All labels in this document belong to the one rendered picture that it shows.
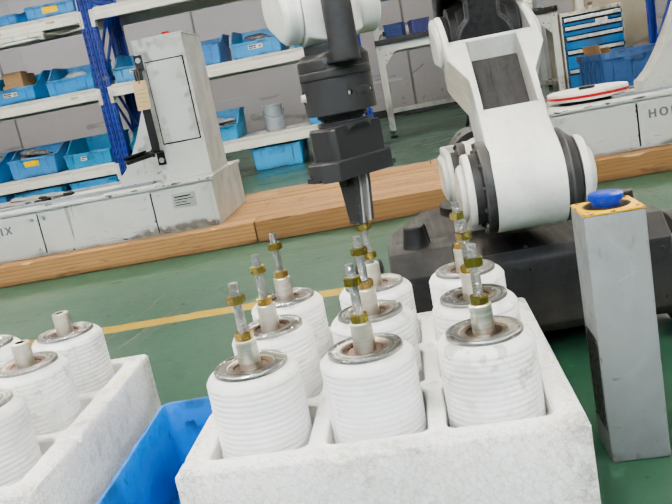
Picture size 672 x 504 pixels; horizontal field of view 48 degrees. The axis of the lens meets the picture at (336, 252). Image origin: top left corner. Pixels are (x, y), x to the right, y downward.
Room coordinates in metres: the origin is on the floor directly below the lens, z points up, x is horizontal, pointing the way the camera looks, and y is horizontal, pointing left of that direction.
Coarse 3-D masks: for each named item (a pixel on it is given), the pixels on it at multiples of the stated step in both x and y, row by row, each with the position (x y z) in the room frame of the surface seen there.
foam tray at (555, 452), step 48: (432, 336) 0.92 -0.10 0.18; (432, 384) 0.77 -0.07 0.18; (432, 432) 0.66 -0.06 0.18; (480, 432) 0.64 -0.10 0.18; (528, 432) 0.63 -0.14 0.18; (576, 432) 0.62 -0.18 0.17; (192, 480) 0.67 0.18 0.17; (240, 480) 0.66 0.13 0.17; (288, 480) 0.66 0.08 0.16; (336, 480) 0.65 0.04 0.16; (384, 480) 0.64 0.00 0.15; (432, 480) 0.64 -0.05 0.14; (480, 480) 0.63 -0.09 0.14; (528, 480) 0.63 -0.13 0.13; (576, 480) 0.62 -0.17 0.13
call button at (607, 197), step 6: (594, 192) 0.88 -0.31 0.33; (600, 192) 0.88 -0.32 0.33; (606, 192) 0.87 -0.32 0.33; (612, 192) 0.86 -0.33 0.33; (618, 192) 0.86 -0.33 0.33; (588, 198) 0.87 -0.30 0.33; (594, 198) 0.86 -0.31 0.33; (600, 198) 0.86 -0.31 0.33; (606, 198) 0.86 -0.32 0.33; (612, 198) 0.85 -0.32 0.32; (618, 198) 0.86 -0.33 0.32; (594, 204) 0.87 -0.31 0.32; (600, 204) 0.86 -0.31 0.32; (606, 204) 0.86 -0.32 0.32; (612, 204) 0.86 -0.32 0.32
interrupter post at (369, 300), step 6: (372, 288) 0.83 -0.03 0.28; (360, 294) 0.83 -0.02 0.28; (366, 294) 0.83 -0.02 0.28; (372, 294) 0.83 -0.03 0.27; (366, 300) 0.83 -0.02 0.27; (372, 300) 0.83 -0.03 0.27; (366, 306) 0.83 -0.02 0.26; (372, 306) 0.83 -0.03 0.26; (378, 306) 0.83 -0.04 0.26; (372, 312) 0.83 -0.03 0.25; (378, 312) 0.83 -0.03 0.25
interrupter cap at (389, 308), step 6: (378, 300) 0.87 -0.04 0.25; (384, 300) 0.86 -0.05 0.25; (390, 300) 0.86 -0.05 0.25; (396, 300) 0.85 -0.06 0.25; (384, 306) 0.85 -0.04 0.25; (390, 306) 0.84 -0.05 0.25; (396, 306) 0.83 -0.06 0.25; (402, 306) 0.83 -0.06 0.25; (342, 312) 0.85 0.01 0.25; (348, 312) 0.85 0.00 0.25; (384, 312) 0.82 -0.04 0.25; (390, 312) 0.82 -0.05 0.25; (396, 312) 0.81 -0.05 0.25; (342, 318) 0.82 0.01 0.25; (348, 318) 0.83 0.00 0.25; (372, 318) 0.81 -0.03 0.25; (378, 318) 0.80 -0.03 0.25; (384, 318) 0.80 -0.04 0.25
